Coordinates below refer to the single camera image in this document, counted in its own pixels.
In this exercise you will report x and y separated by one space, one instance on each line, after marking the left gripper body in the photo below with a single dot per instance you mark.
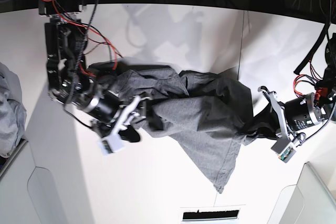
293 116

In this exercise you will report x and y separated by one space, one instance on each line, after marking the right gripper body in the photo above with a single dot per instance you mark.
111 115

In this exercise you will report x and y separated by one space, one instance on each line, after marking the grey t-shirt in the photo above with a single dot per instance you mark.
203 112

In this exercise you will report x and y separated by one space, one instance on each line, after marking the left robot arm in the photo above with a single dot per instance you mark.
315 96

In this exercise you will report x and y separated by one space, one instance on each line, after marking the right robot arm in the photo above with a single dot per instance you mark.
82 65

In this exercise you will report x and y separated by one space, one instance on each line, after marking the white bin right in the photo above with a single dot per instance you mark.
307 201

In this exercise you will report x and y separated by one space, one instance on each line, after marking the white bin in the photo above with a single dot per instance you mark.
28 192
307 201

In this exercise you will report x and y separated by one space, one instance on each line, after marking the grey clothes pile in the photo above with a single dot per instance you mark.
13 112

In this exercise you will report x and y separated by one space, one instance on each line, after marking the white bin left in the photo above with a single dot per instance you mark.
28 192

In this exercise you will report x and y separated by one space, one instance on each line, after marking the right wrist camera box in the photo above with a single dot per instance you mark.
111 144

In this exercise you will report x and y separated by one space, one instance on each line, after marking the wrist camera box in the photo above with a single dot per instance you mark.
111 144
284 148

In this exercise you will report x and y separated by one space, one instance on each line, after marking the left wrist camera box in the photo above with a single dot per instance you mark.
284 148

